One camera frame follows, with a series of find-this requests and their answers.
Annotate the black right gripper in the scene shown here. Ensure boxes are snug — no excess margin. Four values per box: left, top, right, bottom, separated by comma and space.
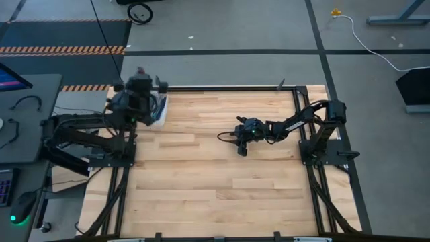
231, 116, 268, 157

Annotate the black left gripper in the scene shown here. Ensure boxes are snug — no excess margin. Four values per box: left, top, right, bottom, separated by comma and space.
113, 73, 169, 127

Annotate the white plastic bin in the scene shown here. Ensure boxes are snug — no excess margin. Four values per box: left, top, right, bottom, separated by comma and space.
147, 90, 169, 131

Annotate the black floor mat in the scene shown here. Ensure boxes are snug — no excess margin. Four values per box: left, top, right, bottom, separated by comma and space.
0, 19, 132, 93

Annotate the dark grey desk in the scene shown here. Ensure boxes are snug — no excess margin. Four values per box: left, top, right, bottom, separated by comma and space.
0, 73, 64, 242

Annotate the light wooden panel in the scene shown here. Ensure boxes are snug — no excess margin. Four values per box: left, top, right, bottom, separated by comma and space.
50, 165, 91, 194

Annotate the computer monitor blue screen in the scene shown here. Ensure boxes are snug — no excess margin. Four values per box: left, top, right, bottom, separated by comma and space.
0, 62, 34, 93

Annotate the black computer mouse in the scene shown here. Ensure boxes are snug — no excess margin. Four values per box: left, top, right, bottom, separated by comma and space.
9, 190, 38, 225

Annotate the black keyboard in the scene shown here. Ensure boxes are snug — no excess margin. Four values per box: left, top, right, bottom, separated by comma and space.
0, 167, 17, 208

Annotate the black cabinet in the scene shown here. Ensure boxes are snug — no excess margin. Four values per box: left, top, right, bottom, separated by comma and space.
395, 67, 430, 114

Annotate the grey metal table leg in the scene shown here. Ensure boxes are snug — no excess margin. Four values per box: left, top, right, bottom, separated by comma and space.
365, 0, 430, 26

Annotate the black aluminium table frame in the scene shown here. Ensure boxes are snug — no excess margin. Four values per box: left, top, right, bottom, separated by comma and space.
82, 75, 363, 242

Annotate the long black hanging cable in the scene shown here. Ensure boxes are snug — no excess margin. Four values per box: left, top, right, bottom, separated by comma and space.
89, 0, 125, 87

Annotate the coiled black floor cable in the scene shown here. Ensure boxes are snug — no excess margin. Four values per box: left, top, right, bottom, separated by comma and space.
126, 2, 154, 26

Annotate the short black curved cable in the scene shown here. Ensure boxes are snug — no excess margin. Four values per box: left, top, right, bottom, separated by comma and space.
0, 118, 20, 151
11, 95, 43, 112

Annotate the white floor cable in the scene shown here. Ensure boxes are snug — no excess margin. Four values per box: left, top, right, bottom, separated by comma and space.
333, 13, 430, 73

